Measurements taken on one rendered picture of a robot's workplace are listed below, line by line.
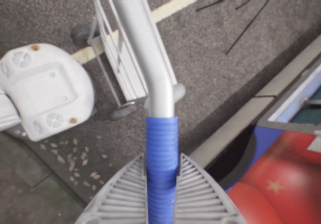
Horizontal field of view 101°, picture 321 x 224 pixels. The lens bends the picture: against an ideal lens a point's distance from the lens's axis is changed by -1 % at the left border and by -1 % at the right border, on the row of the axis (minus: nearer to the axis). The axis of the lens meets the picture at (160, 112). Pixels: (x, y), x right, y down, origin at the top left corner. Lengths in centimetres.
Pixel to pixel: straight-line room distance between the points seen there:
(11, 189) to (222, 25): 257
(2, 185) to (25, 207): 24
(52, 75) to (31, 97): 19
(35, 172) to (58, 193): 25
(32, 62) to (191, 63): 134
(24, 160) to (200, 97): 169
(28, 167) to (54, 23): 118
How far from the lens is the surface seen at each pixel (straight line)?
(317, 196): 87
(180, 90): 23
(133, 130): 139
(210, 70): 176
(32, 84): 118
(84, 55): 144
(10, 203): 168
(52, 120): 107
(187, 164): 17
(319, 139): 107
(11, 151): 153
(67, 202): 159
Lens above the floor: 135
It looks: 72 degrees down
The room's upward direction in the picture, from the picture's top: 100 degrees clockwise
